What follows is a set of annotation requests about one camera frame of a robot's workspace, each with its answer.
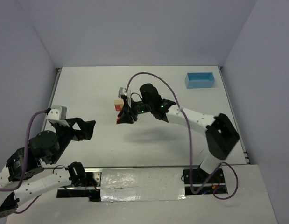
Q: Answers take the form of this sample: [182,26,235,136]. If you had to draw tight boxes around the plain red cube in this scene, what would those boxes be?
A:
[115,105,123,112]

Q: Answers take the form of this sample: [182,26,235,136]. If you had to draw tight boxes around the natural wood rectangular block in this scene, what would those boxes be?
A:
[114,99,124,105]

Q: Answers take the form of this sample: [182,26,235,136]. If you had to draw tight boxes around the blue plastic bin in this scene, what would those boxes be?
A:
[185,72,215,89]

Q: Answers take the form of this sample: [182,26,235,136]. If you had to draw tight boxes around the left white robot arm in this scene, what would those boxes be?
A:
[0,118,96,219]

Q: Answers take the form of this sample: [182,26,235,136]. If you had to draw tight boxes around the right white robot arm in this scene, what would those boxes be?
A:
[116,84,240,180]

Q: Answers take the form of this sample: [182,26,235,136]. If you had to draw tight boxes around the silver tape sheet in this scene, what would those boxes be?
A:
[100,168,186,202]

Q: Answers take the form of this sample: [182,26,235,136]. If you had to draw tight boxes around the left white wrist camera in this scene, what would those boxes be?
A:
[46,105,70,127]

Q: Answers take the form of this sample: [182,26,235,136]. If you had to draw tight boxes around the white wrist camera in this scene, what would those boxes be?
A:
[118,87,131,106]
[46,105,70,127]

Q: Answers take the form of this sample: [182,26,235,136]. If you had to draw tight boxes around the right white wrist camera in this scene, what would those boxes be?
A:
[118,87,131,106]

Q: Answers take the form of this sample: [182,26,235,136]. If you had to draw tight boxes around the left aluminium table rail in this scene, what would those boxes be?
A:
[30,67,62,138]

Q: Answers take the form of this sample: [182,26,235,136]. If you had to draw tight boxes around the aluminium table rail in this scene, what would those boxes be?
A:
[30,67,62,138]
[218,66,251,165]

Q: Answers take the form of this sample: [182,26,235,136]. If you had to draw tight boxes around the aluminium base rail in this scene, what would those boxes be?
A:
[56,167,227,203]

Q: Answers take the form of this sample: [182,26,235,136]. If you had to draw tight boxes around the right aluminium table rail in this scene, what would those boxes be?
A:
[218,66,251,165]

